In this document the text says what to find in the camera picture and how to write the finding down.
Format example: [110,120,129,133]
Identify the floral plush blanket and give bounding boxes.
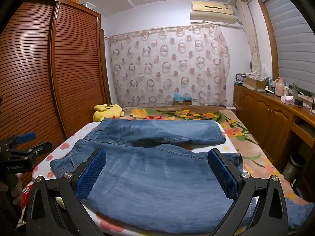
[122,104,308,204]

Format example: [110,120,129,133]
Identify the grey trash bin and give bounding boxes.
[282,154,306,177]

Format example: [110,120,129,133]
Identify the circle patterned sheer curtain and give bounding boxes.
[105,25,232,107]

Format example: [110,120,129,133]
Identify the cream lace window curtain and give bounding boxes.
[236,0,261,73]

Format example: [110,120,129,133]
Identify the cardboard box with patterned cloth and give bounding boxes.
[245,75,267,90]

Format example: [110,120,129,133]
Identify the brown slatted wardrobe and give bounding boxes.
[0,0,111,177]

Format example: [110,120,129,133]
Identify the cardboard box with blue cloth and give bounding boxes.
[172,92,193,106]

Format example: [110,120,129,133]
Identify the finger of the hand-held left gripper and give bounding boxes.
[8,132,36,146]
[13,141,53,158]

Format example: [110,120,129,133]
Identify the pink kettle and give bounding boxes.
[275,77,286,97]

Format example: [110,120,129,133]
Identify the person's left hand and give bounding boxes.
[6,174,25,206]

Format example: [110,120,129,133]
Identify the cream wall air conditioner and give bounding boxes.
[190,0,243,25]

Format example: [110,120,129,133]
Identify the grey window blind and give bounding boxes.
[261,0,315,92]

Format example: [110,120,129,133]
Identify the yellow plush toy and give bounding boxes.
[93,104,125,122]

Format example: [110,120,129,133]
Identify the wooden side cabinet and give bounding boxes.
[233,82,315,197]

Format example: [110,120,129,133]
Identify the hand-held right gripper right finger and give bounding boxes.
[207,148,289,236]

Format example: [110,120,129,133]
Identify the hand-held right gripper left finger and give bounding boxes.
[26,148,107,236]

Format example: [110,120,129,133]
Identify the blue denim pants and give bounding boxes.
[49,117,315,235]

